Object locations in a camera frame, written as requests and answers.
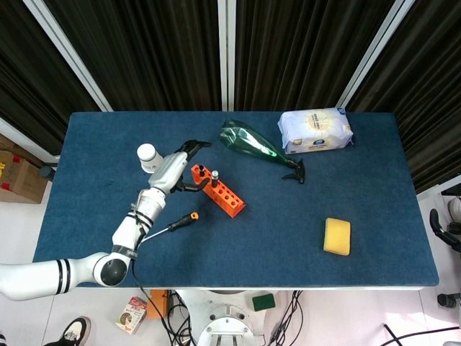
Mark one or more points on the grey round table foot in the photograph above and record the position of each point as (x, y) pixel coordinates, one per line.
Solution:
(48, 172)

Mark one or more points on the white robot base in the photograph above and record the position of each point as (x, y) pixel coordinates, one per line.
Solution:
(223, 310)

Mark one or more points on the yellow sponge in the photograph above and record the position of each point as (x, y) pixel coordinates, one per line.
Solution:
(336, 236)

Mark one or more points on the white round bottle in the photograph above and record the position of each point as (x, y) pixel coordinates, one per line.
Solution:
(147, 153)

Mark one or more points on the dark curtain panel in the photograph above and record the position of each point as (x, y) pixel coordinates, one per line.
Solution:
(306, 54)
(29, 72)
(432, 90)
(144, 54)

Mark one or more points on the small orange box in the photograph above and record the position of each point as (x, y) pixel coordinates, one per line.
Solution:
(157, 306)

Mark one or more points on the green sponge block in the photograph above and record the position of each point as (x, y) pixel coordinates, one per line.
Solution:
(263, 302)

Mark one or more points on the white frame post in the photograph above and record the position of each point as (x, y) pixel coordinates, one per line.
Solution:
(380, 43)
(63, 45)
(227, 54)

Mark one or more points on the black white shoe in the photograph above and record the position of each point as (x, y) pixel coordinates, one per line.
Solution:
(73, 329)

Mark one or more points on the black equipment stand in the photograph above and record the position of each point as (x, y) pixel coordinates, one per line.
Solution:
(454, 189)

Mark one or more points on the green spray bottle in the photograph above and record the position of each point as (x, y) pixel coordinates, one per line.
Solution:
(245, 138)

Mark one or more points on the black caster wheel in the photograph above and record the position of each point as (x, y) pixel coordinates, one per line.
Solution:
(446, 300)

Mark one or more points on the white frame base bar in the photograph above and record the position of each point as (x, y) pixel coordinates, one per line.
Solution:
(29, 138)

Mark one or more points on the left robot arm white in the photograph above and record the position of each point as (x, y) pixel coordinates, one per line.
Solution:
(126, 230)

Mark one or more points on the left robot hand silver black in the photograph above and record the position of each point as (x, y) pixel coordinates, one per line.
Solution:
(169, 173)

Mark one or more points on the orange test tube rack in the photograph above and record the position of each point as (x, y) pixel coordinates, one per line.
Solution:
(221, 200)

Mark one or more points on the printed snack box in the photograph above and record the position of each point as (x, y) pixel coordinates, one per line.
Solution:
(130, 317)

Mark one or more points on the brown cardboard box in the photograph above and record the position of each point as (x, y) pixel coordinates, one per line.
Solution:
(21, 176)

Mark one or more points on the blue table cloth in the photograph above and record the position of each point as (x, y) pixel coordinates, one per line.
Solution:
(288, 234)

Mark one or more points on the white tissue pack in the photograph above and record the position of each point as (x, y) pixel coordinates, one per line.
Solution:
(317, 131)

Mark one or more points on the black orange flathead screwdriver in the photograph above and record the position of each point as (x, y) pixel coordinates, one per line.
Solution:
(183, 221)

